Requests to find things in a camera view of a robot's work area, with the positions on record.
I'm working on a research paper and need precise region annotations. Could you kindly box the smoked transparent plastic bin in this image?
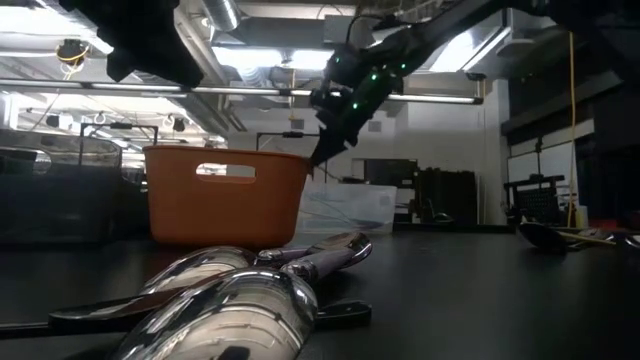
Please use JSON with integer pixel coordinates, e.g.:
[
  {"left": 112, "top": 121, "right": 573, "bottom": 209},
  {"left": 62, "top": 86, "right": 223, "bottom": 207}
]
[{"left": 0, "top": 130, "right": 123, "bottom": 246}]

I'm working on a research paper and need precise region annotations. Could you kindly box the black stand frame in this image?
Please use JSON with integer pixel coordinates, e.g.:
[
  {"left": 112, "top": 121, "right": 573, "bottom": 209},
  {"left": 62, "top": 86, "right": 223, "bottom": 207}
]
[
  {"left": 78, "top": 121, "right": 160, "bottom": 174},
  {"left": 255, "top": 130, "right": 330, "bottom": 184}
]

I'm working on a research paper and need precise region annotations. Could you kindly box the ceiling cable reel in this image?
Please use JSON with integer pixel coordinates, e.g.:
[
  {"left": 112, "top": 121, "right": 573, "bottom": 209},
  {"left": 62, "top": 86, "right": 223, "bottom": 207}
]
[{"left": 53, "top": 37, "right": 92, "bottom": 81}]

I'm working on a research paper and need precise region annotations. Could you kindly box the blue-grey plastic bin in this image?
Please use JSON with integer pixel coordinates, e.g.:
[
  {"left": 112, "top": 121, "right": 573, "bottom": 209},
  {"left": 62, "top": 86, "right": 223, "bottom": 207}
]
[{"left": 121, "top": 167, "right": 151, "bottom": 236}]

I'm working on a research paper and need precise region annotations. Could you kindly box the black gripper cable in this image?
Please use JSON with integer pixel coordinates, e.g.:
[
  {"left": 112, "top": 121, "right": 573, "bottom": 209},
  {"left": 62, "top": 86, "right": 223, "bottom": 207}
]
[{"left": 345, "top": 13, "right": 396, "bottom": 45}]

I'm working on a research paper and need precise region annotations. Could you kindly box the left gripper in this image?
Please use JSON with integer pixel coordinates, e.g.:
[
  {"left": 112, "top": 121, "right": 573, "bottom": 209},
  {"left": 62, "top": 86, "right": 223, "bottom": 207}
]
[{"left": 105, "top": 19, "right": 205, "bottom": 89}]

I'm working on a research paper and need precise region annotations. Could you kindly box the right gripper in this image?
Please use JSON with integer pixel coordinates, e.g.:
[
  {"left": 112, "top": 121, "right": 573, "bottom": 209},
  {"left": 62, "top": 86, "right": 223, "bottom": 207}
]
[{"left": 308, "top": 39, "right": 417, "bottom": 169}]

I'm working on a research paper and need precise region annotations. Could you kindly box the orange plastic bin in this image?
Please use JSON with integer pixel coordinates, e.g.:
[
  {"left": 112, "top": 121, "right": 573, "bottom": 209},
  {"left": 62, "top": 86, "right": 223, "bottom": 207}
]
[{"left": 143, "top": 144, "right": 311, "bottom": 250}]

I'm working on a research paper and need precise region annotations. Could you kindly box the black cart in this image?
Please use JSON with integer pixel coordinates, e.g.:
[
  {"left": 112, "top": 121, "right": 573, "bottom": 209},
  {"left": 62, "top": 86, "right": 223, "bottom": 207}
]
[{"left": 503, "top": 174, "right": 567, "bottom": 226}]

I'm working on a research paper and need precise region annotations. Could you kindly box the silver air duct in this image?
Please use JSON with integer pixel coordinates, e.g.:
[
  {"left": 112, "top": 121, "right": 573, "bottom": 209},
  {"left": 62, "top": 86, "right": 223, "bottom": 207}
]
[{"left": 202, "top": 0, "right": 241, "bottom": 31}]

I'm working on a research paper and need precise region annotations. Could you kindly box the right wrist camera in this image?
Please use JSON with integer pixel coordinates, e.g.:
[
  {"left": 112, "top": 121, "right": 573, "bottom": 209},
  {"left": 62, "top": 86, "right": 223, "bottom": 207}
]
[{"left": 310, "top": 45, "right": 361, "bottom": 114}]

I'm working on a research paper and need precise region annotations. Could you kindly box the clear plastic bin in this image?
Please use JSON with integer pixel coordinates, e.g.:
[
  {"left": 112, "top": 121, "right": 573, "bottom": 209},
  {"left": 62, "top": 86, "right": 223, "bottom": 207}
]
[{"left": 298, "top": 182, "right": 399, "bottom": 235}]

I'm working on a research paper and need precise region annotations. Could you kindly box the black cabinet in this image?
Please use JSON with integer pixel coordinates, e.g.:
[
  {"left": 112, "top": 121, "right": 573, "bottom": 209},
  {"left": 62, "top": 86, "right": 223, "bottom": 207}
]
[{"left": 413, "top": 167, "right": 479, "bottom": 232}]

